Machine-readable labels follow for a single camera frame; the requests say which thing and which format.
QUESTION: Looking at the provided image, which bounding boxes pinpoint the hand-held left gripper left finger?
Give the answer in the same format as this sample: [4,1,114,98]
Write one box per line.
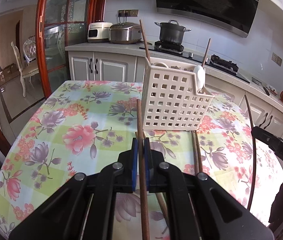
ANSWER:
[9,138,138,240]

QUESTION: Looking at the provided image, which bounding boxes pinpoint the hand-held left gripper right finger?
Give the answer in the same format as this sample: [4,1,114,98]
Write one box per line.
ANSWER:
[144,138,275,240]

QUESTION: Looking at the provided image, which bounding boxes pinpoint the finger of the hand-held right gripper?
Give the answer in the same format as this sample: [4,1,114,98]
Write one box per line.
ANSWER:
[251,126,280,153]

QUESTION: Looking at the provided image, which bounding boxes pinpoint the dark thin wooden chopstick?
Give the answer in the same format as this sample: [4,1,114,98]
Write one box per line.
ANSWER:
[244,94,259,208]

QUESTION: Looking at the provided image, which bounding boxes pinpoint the white perforated plastic basket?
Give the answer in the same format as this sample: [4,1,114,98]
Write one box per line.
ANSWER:
[141,57,214,132]

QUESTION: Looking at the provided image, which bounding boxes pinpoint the large white ceramic spoon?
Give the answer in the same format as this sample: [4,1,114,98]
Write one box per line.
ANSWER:
[193,64,207,94]

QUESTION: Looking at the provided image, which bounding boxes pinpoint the kitchen knife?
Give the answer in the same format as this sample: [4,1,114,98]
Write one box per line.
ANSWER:
[252,77,271,96]

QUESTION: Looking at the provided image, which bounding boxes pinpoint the floral tablecloth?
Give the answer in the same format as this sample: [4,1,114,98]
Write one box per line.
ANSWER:
[0,80,283,240]

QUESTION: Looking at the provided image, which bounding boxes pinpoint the white lower kitchen cabinets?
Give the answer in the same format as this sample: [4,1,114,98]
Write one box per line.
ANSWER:
[65,41,283,151]

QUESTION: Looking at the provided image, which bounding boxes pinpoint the black glass gas cooktop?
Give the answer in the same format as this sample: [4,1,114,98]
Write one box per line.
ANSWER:
[139,41,251,84]

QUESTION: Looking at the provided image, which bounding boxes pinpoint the silver rice cooker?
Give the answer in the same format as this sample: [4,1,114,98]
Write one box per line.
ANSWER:
[109,22,143,44]

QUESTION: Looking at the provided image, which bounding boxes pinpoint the dark lidded cooking pot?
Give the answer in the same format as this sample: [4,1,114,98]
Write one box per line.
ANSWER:
[155,20,192,45]

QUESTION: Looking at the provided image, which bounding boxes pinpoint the white countertop appliance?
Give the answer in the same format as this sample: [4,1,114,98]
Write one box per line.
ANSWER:
[87,20,113,43]

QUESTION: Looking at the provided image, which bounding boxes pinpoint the white ornate dining chair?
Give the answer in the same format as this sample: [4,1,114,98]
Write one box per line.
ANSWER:
[23,36,38,62]
[11,41,41,98]

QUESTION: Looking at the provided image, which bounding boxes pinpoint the black range hood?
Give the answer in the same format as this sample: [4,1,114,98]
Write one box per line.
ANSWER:
[154,0,262,38]

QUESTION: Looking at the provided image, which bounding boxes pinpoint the red wooden sliding glass door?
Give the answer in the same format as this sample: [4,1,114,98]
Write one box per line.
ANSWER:
[36,0,107,101]

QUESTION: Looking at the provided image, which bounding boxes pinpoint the cardboard boxes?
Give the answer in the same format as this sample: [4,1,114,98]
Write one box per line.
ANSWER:
[0,64,17,83]

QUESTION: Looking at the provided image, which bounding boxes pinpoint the gold single wall outlet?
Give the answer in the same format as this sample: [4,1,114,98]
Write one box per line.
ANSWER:
[272,52,283,66]

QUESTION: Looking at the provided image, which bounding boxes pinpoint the gold double wall outlet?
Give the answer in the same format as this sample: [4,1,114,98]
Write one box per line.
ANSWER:
[118,9,139,17]

